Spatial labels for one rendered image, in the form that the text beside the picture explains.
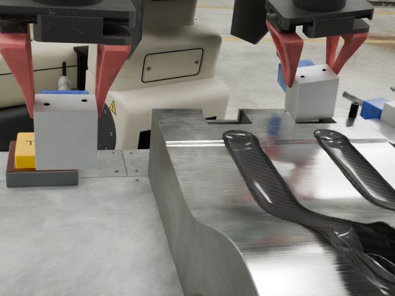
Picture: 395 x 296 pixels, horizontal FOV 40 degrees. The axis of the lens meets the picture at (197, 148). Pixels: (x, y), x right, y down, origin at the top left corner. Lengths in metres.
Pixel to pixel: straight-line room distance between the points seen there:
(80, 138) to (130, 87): 0.47
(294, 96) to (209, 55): 0.37
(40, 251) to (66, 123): 0.16
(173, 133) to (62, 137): 0.16
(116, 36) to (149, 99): 0.49
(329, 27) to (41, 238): 0.37
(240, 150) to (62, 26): 0.25
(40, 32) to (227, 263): 0.21
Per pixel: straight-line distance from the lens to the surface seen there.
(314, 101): 0.65
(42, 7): 0.41
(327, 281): 0.34
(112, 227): 0.58
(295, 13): 0.59
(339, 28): 0.60
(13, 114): 1.14
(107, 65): 0.43
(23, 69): 0.43
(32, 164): 0.65
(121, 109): 0.89
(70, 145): 0.46
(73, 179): 0.65
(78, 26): 0.41
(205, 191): 0.49
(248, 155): 0.57
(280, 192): 0.52
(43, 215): 0.60
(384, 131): 0.77
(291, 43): 0.59
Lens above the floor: 1.14
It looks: 27 degrees down
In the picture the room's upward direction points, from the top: 6 degrees clockwise
